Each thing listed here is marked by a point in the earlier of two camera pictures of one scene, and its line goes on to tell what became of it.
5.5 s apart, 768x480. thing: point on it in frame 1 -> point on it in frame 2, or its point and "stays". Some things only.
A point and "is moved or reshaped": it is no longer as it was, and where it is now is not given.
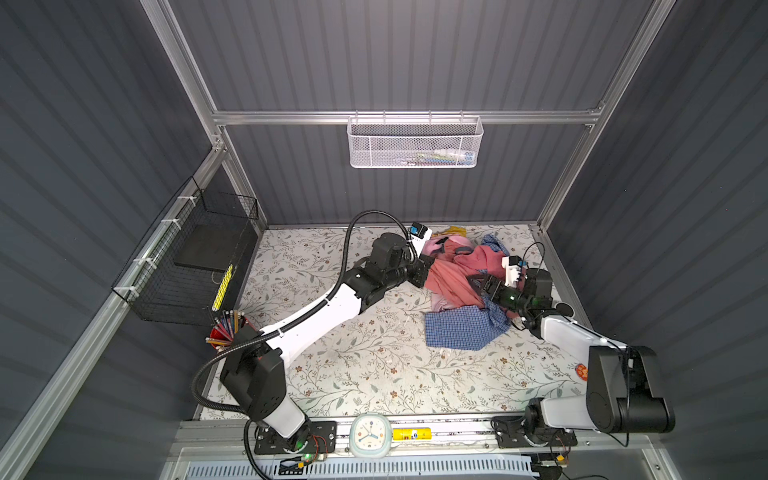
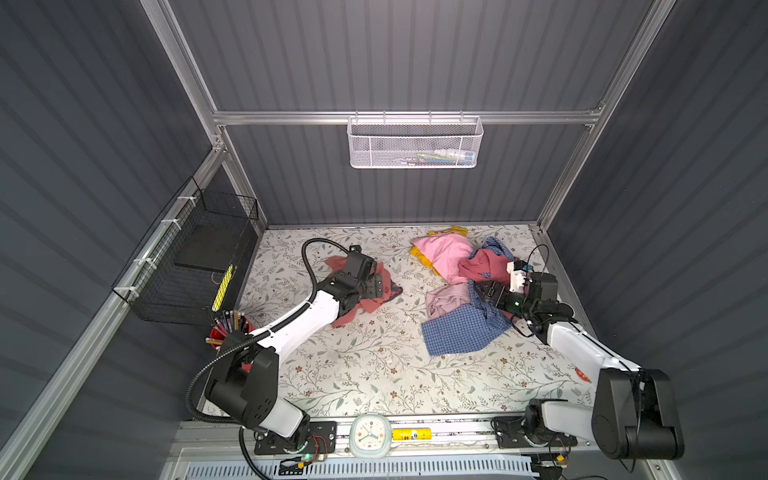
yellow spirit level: (412, 434) stays
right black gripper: (488, 287) stays
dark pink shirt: (446, 276) is moved or reshaped
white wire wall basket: (415, 142) stays
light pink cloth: (434, 248) -> (444, 297)
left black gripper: (418, 265) -> (374, 286)
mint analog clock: (370, 436) stays
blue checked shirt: (467, 328) stays
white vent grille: (500, 468) stays
